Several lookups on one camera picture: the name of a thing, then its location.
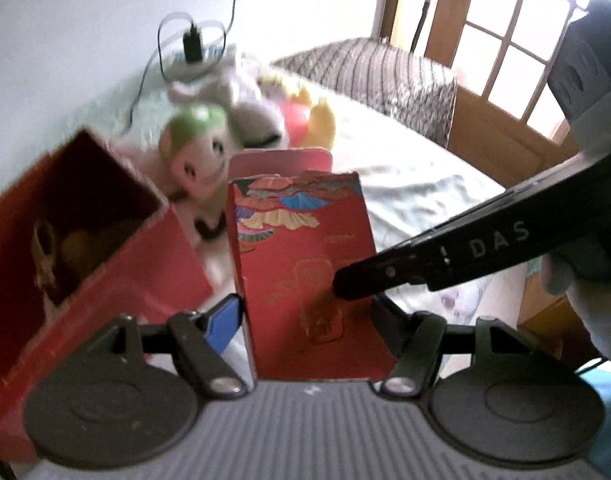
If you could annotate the striped grey pillow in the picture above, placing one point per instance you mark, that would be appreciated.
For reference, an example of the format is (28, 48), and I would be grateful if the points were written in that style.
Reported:
(415, 91)

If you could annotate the white power strip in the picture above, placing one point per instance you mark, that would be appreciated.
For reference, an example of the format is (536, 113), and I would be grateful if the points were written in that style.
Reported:
(176, 68)

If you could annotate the green mushroom plush toy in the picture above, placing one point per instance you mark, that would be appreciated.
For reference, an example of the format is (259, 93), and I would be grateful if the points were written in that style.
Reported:
(196, 146)

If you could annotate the black charger plug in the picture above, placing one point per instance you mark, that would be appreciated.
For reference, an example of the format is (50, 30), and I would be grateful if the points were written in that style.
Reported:
(192, 45)

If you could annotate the brown wooden ball massager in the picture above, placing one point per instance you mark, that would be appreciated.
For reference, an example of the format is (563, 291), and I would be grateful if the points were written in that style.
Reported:
(82, 253)

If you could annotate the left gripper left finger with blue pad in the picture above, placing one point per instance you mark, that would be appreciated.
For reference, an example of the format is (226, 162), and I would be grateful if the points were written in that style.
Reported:
(219, 325)

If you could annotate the yellow plush toy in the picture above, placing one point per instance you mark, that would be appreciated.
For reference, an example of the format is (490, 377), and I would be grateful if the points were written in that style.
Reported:
(308, 123)

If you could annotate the wooden window frame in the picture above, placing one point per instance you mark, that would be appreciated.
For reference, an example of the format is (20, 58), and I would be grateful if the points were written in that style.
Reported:
(506, 122)

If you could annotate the large red cardboard box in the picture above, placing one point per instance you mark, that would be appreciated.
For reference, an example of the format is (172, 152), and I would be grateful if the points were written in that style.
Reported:
(151, 270)

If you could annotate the small red patterned gift box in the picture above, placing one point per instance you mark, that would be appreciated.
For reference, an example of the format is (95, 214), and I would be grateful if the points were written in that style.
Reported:
(292, 223)

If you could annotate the white bunny plush toy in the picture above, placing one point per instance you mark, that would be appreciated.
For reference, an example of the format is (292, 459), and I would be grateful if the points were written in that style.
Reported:
(255, 120)

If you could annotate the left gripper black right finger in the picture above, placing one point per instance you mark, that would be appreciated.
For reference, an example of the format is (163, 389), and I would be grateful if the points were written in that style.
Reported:
(415, 342)

